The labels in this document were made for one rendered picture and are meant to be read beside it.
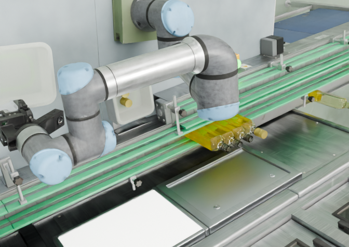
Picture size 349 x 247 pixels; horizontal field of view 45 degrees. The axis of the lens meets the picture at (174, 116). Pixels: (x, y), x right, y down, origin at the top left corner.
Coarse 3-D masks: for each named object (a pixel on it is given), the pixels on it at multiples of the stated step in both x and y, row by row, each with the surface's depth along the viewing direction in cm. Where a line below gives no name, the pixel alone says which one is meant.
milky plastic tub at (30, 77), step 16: (0, 48) 106; (16, 48) 108; (32, 48) 118; (48, 48) 113; (0, 64) 114; (16, 64) 117; (32, 64) 119; (48, 64) 115; (0, 80) 115; (16, 80) 118; (32, 80) 120; (48, 80) 118; (0, 96) 116; (16, 96) 119; (32, 96) 120; (48, 96) 119
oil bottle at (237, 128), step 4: (220, 120) 180; (224, 120) 180; (228, 120) 179; (220, 124) 178; (224, 124) 177; (228, 124) 176; (232, 124) 176; (236, 124) 175; (228, 128) 174; (232, 128) 173; (236, 128) 172; (240, 128) 172; (236, 132) 171; (240, 132) 171; (236, 136) 172
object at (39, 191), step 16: (336, 64) 219; (304, 80) 206; (176, 128) 175; (192, 128) 174; (144, 144) 167; (160, 144) 166; (96, 160) 159; (112, 160) 158; (80, 176) 150; (32, 192) 146; (48, 192) 144; (0, 208) 139; (16, 208) 138
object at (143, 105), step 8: (144, 88) 173; (120, 96) 172; (128, 96) 174; (136, 96) 176; (144, 96) 175; (152, 96) 172; (120, 104) 173; (136, 104) 177; (144, 104) 177; (152, 104) 173; (120, 112) 174; (128, 112) 174; (136, 112) 174; (144, 112) 173; (120, 120) 167; (128, 120) 169
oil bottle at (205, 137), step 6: (192, 132) 175; (198, 132) 172; (204, 132) 172; (210, 132) 171; (192, 138) 177; (198, 138) 173; (204, 138) 169; (210, 138) 167; (216, 138) 166; (222, 138) 167; (204, 144) 171; (210, 144) 167; (216, 144) 166; (216, 150) 167
